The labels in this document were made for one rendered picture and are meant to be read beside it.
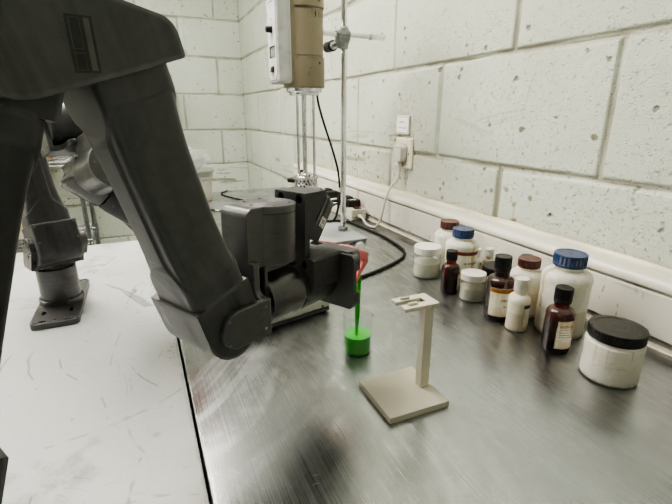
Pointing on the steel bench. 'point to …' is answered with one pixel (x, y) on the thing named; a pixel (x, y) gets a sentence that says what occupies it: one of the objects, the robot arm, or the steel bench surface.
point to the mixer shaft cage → (305, 146)
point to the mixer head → (296, 45)
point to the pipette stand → (389, 403)
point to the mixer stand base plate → (341, 235)
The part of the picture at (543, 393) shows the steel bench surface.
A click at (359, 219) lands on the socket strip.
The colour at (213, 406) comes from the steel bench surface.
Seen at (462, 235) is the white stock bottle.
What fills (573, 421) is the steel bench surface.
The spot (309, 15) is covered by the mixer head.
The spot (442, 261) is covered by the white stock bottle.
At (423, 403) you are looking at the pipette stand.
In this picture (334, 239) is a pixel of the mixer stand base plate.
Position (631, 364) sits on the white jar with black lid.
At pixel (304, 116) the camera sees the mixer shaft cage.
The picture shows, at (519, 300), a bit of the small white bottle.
